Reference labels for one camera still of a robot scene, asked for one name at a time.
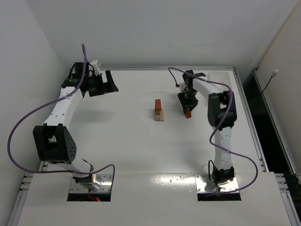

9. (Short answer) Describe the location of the red-brown wedge block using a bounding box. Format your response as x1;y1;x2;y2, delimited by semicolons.
185;111;192;119

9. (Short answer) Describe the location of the red-brown arch block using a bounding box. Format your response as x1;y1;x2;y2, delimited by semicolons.
155;99;162;112

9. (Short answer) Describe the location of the long light wood plank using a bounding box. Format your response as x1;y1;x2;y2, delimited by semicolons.
155;115;161;121

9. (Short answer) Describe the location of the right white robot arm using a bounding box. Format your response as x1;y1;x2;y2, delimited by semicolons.
177;70;237;185

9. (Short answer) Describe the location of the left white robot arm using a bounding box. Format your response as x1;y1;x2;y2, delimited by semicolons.
33;60;118;190

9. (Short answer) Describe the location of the white open box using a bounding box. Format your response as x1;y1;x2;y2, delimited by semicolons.
205;71;233;90

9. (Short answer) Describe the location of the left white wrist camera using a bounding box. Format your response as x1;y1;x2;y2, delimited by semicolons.
89;60;101;75

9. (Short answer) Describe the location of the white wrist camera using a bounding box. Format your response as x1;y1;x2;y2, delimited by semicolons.
89;60;101;75
176;82;187;93

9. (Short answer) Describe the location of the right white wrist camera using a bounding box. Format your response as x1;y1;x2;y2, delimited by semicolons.
176;82;187;93

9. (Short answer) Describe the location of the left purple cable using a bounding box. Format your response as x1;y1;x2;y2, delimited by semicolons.
7;43;115;175

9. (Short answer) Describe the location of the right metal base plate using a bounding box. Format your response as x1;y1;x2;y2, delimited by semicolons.
195;174;239;194

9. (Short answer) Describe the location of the metal base plate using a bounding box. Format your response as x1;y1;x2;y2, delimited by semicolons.
195;174;239;194
69;174;112;194

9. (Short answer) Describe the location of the black cable with white plug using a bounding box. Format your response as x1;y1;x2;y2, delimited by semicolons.
260;69;279;94

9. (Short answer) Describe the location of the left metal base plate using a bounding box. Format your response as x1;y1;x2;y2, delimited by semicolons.
69;174;112;194

